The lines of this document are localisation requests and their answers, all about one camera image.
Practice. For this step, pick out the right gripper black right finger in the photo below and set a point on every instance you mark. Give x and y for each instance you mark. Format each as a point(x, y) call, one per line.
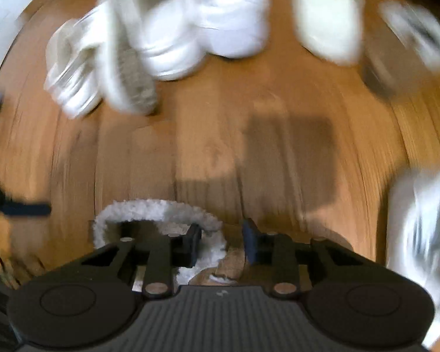
point(274, 250)

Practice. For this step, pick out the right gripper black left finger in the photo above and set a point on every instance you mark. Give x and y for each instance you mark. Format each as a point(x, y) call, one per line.
point(165, 254)

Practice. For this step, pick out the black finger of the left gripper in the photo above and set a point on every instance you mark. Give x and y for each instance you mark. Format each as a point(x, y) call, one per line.
point(16, 209)

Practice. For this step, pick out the brown fleece slipper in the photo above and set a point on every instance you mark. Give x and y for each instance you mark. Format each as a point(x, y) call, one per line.
point(221, 261)
point(403, 52)

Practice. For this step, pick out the white velcro sneaker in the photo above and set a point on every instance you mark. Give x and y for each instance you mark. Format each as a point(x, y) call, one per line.
point(413, 236)
point(232, 29)

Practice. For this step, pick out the white clog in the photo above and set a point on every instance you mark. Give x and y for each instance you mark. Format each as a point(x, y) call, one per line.
point(71, 77)
point(165, 36)

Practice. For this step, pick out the cream slide sandal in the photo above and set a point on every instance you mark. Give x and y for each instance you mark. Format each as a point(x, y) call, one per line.
point(126, 86)
point(330, 29)

